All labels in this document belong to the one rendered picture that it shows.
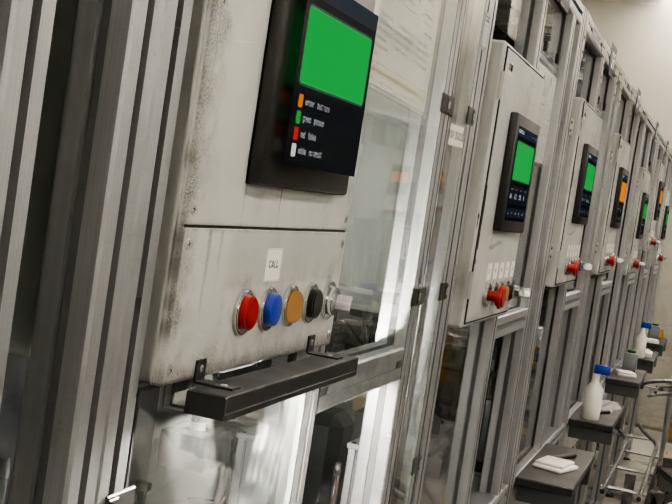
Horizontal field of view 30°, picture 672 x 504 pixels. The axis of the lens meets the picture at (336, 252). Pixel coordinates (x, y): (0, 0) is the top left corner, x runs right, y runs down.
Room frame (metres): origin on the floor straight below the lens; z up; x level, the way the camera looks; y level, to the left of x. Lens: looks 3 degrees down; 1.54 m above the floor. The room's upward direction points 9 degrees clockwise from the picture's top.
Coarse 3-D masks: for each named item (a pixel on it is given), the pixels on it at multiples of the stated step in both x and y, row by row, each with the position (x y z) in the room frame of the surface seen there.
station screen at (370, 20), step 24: (312, 0) 1.06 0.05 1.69; (336, 0) 1.12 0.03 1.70; (360, 24) 1.20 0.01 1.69; (312, 96) 1.09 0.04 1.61; (336, 96) 1.16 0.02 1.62; (312, 120) 1.10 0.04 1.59; (336, 120) 1.17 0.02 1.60; (360, 120) 1.24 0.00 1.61; (288, 144) 1.05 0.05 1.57; (312, 144) 1.11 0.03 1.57; (336, 144) 1.18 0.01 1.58; (312, 168) 1.12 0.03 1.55; (336, 168) 1.19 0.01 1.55
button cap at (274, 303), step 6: (276, 294) 1.12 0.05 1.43; (270, 300) 1.11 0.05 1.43; (276, 300) 1.12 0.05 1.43; (270, 306) 1.11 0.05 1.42; (276, 306) 1.12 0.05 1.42; (270, 312) 1.11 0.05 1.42; (276, 312) 1.12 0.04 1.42; (264, 318) 1.11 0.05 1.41; (270, 318) 1.11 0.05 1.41; (276, 318) 1.12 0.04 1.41; (270, 324) 1.12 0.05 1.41; (276, 324) 1.13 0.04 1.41
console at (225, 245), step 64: (256, 0) 1.00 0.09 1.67; (192, 64) 0.94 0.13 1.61; (256, 64) 1.02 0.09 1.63; (192, 128) 0.93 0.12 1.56; (256, 128) 1.03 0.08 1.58; (192, 192) 0.94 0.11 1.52; (256, 192) 1.06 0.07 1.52; (320, 192) 1.20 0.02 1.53; (192, 256) 0.95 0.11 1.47; (256, 256) 1.08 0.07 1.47; (320, 256) 1.26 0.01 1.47; (192, 320) 0.97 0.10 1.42; (256, 320) 1.08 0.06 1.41; (320, 320) 1.29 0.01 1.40
